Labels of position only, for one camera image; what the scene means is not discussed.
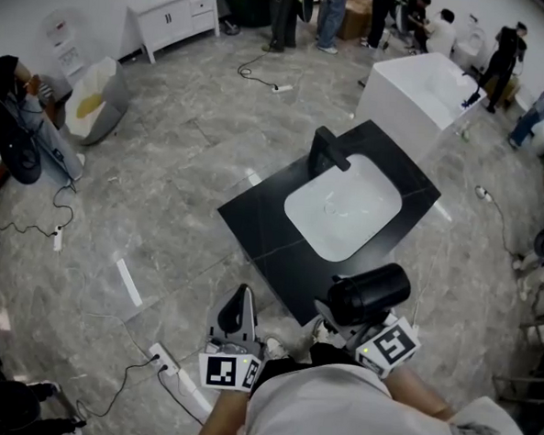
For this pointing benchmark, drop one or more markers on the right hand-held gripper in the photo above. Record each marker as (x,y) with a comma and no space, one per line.
(390,345)

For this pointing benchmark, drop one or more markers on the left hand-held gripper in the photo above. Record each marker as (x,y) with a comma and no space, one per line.
(221,372)

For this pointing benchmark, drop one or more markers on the black vanity with white sink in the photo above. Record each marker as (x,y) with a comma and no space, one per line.
(262,230)

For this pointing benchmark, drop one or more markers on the person's right forearm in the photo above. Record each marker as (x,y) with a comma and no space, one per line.
(419,395)

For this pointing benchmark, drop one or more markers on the person's left forearm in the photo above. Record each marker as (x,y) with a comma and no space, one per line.
(223,420)

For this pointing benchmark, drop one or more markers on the person's right white shoe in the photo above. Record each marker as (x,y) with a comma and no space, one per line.
(322,332)

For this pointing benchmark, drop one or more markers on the person's white shoe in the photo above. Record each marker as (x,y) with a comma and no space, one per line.
(322,332)
(274,346)

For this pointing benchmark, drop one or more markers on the person's black shorts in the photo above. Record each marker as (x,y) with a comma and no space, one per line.
(323,353)

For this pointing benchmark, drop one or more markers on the person's left white shoe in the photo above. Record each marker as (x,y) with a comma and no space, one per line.
(274,346)

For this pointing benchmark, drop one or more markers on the person's white shirt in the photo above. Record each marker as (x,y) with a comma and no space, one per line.
(342,414)

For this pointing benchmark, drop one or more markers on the black square faucet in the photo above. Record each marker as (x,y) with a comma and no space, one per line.
(319,150)

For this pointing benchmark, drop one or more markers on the slim white power strip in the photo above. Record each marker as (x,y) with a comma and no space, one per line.
(58,239)
(282,89)

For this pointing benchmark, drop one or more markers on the white plug adapter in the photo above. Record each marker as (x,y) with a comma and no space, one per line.
(483,193)

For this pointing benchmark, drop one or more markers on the white rectangular bathtub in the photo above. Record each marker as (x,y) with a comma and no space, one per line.
(399,95)

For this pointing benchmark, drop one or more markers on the grey bin with white liner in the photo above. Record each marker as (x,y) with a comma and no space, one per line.
(110,110)

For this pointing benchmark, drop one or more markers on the black bathtub faucet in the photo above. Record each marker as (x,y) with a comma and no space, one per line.
(473,93)

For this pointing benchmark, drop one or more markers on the white toilet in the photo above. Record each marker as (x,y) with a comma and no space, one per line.
(543,139)
(471,45)

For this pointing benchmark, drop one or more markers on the brown cardboard box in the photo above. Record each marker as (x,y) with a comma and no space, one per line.
(505,90)
(355,17)

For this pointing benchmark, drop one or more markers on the dark oval bathtub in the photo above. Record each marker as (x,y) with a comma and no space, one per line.
(246,6)

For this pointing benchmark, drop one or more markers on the white vanity cabinet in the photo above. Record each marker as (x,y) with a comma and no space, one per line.
(169,19)

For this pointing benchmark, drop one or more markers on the white wall dispenser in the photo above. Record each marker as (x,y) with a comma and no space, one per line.
(64,47)

